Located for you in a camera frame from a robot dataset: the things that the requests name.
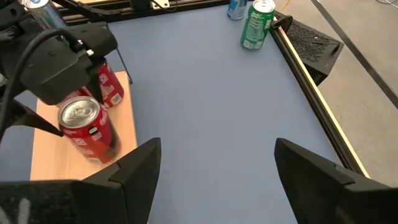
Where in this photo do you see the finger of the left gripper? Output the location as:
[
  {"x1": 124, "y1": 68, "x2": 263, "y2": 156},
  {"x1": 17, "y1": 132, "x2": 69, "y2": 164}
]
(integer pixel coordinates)
[
  {"x1": 88, "y1": 58, "x2": 106, "y2": 105},
  {"x1": 0, "y1": 99, "x2": 65, "y2": 142}
]

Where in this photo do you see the wooden shelf with black frame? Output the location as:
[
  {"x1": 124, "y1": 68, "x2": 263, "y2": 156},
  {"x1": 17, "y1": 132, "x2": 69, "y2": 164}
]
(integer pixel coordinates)
[{"x1": 29, "y1": 57, "x2": 139, "y2": 182}]

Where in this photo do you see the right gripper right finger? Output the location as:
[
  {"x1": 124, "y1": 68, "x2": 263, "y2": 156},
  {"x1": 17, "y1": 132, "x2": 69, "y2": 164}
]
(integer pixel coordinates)
[{"x1": 274, "y1": 138, "x2": 398, "y2": 224}]

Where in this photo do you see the black table border frame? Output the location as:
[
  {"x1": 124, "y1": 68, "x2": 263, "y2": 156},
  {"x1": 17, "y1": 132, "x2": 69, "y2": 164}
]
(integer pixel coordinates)
[{"x1": 52, "y1": 0, "x2": 371, "y2": 179}]

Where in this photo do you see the red Coca-Cola can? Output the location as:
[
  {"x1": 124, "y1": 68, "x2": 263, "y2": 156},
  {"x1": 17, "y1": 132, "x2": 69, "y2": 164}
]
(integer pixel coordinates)
[
  {"x1": 93, "y1": 62, "x2": 125, "y2": 108},
  {"x1": 57, "y1": 95, "x2": 121, "y2": 166}
]

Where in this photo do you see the blue table mat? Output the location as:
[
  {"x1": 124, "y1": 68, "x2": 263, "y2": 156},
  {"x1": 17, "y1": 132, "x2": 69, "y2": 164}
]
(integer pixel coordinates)
[{"x1": 0, "y1": 4, "x2": 345, "y2": 224}]

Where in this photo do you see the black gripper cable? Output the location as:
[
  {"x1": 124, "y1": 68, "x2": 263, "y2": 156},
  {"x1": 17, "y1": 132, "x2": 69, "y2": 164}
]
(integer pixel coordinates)
[{"x1": 0, "y1": 28, "x2": 80, "y2": 138}]

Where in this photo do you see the black perforated computer box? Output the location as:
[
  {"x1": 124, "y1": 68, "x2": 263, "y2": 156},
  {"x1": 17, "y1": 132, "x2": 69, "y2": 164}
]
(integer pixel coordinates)
[{"x1": 273, "y1": 14, "x2": 345, "y2": 86}]

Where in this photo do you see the silver corner bracket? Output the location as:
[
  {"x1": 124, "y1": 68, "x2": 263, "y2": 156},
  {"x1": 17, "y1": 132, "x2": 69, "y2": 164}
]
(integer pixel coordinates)
[{"x1": 150, "y1": 0, "x2": 171, "y2": 9}]

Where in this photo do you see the blue soda can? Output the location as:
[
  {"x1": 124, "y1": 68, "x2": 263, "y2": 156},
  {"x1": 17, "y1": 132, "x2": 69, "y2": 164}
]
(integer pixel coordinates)
[{"x1": 18, "y1": 0, "x2": 68, "y2": 30}]

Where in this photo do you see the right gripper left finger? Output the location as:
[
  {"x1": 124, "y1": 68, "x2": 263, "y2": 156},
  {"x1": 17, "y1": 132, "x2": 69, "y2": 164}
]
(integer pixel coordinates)
[{"x1": 0, "y1": 138, "x2": 162, "y2": 224}]

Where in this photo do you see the light blue slim can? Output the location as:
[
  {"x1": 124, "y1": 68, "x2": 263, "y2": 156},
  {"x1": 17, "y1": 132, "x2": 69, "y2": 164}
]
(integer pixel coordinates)
[{"x1": 226, "y1": 0, "x2": 249, "y2": 21}]

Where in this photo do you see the green Sprite can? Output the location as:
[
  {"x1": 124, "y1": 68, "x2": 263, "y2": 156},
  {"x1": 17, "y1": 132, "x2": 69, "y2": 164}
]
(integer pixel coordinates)
[{"x1": 240, "y1": 0, "x2": 277, "y2": 50}]

